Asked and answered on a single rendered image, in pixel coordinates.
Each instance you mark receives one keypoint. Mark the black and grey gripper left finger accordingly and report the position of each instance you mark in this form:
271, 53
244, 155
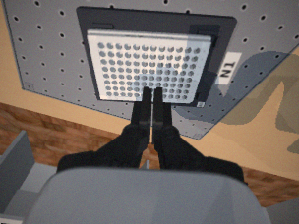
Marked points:
124, 151

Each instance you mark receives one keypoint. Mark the white label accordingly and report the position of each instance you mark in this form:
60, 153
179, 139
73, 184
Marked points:
227, 67

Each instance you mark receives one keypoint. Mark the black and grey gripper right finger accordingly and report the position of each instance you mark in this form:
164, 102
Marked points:
174, 153

